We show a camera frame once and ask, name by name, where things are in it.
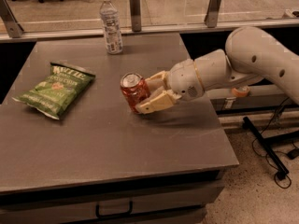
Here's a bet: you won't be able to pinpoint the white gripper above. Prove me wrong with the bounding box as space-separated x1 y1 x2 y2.
135 59 205 114

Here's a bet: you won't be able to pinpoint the red coke can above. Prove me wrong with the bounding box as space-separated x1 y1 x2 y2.
121 73 150 114

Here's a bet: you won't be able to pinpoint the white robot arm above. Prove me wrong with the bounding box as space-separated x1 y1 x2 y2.
135 27 299 114

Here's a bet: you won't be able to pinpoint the orange tape roll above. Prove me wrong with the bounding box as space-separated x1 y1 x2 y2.
232 86 249 97

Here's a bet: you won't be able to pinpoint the clear plastic water bottle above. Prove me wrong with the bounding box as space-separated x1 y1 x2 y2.
99 0 122 54

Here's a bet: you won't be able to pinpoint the green kettle chips bag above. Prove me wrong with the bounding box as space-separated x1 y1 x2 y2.
13 62 95 119

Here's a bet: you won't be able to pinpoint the grey cabinet drawer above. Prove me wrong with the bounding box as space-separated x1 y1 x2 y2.
0 180 224 224

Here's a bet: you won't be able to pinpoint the black stand leg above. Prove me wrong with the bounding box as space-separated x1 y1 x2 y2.
243 117 289 180

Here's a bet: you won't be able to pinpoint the right metal glass bracket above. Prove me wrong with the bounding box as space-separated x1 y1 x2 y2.
204 0 221 28

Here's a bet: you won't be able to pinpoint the metal glass bracket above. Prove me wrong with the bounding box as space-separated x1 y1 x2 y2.
204 0 221 28
129 0 142 32
0 0 23 38

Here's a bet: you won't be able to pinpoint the middle metal glass bracket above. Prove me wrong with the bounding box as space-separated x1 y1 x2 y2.
129 0 142 32

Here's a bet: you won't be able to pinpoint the black floor cable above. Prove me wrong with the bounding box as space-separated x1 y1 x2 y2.
250 96 299 189

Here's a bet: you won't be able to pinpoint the black drawer handle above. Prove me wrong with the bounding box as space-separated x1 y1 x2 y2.
95 201 133 220

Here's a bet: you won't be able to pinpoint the left metal glass bracket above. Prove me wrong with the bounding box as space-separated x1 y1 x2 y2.
0 0 23 38

